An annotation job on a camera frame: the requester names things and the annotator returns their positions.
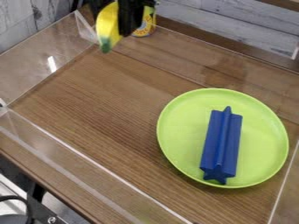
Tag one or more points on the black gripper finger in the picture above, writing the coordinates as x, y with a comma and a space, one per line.
97, 5
130, 14

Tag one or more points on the yellow toy banana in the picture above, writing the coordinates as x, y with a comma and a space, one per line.
108, 28

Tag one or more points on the green round plate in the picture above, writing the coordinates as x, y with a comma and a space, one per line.
184, 126

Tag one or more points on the yellow labelled tin can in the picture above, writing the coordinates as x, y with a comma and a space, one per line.
149, 23

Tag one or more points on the blue star-shaped block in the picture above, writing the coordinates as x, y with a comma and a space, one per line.
221, 149

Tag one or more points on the clear acrylic tray enclosure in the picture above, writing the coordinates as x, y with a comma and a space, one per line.
78, 124

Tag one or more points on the black metal bracket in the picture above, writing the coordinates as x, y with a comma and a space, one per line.
42, 214

